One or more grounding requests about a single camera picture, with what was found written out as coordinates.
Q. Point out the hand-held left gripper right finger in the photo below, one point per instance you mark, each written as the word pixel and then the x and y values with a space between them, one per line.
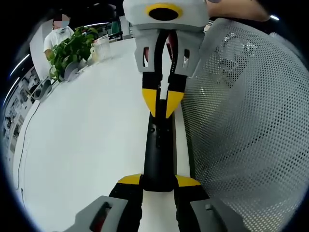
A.
pixel 193 207

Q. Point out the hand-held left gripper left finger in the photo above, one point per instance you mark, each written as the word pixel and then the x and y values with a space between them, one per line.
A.
pixel 120 207

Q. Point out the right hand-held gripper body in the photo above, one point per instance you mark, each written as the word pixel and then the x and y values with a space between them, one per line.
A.
pixel 164 21

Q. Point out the black remote control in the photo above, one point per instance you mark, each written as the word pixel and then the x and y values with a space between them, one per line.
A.
pixel 159 157

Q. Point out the person's right hand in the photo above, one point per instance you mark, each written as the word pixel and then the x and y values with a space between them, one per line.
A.
pixel 236 9

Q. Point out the clear plastic jar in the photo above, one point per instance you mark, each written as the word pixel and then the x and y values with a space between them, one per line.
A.
pixel 102 48

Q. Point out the grey mesh chair back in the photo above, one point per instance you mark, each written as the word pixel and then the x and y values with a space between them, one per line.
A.
pixel 253 120

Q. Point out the grey plant pot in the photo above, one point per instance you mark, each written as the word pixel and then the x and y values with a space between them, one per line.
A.
pixel 71 70

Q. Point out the green leafy plant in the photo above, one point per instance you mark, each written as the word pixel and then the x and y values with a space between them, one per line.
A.
pixel 72 48

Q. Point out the grey curved headset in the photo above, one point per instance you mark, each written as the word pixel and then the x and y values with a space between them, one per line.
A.
pixel 42 90

